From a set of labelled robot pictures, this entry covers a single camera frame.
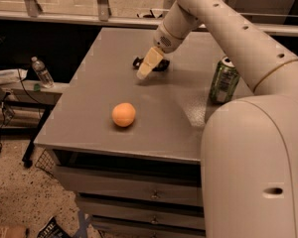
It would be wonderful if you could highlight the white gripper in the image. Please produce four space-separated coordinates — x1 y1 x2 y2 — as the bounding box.
136 21 185 79

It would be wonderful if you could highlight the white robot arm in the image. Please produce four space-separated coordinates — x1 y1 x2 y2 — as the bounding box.
137 0 298 238

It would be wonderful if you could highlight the orange fruit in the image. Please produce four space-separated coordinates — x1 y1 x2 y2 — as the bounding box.
111 103 136 127

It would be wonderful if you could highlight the green soda can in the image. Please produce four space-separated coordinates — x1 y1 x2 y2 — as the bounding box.
209 57 240 104

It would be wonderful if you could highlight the clear plastic water bottle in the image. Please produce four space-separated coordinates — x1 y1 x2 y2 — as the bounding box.
31 57 54 88

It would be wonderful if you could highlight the grey drawer cabinet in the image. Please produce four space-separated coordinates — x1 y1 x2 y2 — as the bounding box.
36 28 224 238

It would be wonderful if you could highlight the low side bench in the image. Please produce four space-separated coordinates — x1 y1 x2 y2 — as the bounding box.
0 80 69 168

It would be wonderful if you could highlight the metal window railing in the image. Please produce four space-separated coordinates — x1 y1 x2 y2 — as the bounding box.
0 0 298 37

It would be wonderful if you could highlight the white tissue pack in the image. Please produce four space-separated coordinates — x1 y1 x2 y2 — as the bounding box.
0 68 28 85

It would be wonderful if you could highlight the black snack bag on floor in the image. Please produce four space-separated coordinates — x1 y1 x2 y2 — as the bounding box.
37 217 72 238

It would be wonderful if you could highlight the black wire basket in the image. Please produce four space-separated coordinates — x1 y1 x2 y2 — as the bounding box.
35 150 55 178

